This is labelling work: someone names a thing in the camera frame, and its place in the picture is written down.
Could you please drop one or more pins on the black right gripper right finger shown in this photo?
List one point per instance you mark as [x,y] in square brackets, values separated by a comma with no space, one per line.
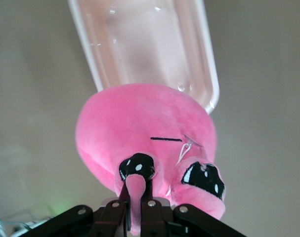
[154,219]

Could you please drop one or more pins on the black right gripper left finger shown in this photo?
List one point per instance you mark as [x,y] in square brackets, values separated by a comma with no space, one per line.
[107,219]

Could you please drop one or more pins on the pink plush octopus toy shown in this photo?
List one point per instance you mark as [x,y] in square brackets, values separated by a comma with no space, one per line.
[140,118]

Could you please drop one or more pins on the pink plastic storage box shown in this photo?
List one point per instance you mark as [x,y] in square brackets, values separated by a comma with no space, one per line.
[144,49]

